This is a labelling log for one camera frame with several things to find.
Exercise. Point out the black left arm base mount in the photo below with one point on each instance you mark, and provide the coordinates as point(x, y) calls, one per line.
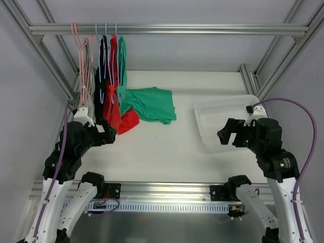
point(112, 190)

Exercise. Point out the red tank top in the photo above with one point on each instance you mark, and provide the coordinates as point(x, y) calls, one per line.
point(119, 119)

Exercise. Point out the pink wire hanger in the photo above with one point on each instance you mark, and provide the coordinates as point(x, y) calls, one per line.
point(81, 63)

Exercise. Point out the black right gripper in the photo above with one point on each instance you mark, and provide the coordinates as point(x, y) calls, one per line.
point(238, 132)

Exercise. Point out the black tank top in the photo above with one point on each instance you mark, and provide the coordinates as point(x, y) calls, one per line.
point(98, 107)

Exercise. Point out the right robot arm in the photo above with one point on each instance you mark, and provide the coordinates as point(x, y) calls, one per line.
point(279, 167)

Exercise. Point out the blue wire hanger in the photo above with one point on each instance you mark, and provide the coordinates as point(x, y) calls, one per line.
point(121, 68)

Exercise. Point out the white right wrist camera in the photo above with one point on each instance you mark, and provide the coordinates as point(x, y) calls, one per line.
point(255, 113)

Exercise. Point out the white plastic basket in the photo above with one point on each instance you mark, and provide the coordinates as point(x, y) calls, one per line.
point(212, 115)

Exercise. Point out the blue hanger with black top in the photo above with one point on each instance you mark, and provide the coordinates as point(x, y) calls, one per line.
point(101, 94)

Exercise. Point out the aluminium frame top rail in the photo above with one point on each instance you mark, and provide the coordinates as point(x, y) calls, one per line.
point(282, 29)

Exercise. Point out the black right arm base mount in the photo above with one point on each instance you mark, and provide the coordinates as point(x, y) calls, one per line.
point(219, 193)

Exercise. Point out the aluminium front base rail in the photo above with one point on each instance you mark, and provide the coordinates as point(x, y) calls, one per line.
point(161, 192)

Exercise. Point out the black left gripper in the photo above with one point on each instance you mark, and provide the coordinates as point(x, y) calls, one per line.
point(100, 135)

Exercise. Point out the green tank top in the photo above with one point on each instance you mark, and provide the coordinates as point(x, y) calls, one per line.
point(151, 104)

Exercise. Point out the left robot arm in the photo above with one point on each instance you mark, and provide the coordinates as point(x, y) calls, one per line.
point(53, 222)

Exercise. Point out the white slotted cable duct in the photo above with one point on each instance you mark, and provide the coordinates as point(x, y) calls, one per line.
point(157, 207)

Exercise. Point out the white tank top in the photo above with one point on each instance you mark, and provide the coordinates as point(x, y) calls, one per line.
point(90, 100)

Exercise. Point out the blue hanger with red top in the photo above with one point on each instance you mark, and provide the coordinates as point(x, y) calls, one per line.
point(108, 60)

